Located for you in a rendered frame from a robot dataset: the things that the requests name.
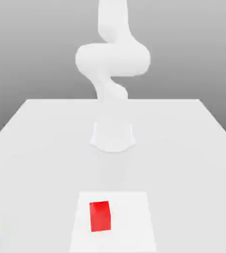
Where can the small red cube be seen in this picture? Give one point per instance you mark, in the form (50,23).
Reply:
(100,216)

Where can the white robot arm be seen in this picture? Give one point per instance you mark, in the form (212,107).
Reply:
(113,59)

